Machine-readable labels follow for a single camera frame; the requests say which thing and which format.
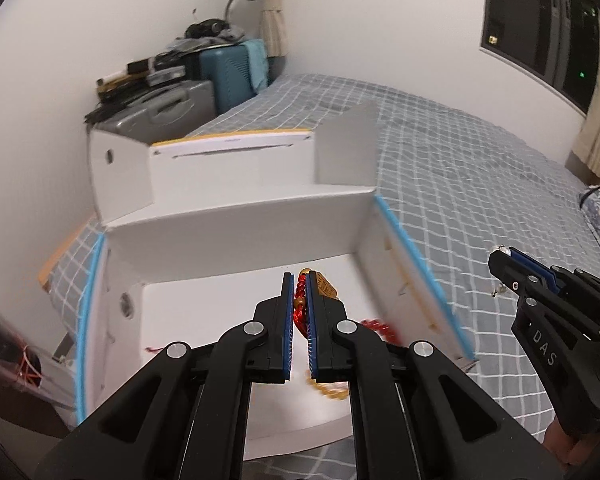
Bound dark window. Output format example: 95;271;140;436
481;0;600;113

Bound beige tied curtain corner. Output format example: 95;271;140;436
261;0;288;58

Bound red cord bracelet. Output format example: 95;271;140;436
292;268;400;403

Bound grey suitcase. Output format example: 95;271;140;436
87;80;216;144

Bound pile of clothes on suitcase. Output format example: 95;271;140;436
166;18;246;54

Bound grey checked bed cover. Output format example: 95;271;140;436
47;72;600;480

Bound person right hand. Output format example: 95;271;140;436
543;417;600;471

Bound teal suitcase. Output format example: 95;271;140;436
199;39;270;114

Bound white cardboard shoe box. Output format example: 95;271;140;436
74;100;477;461

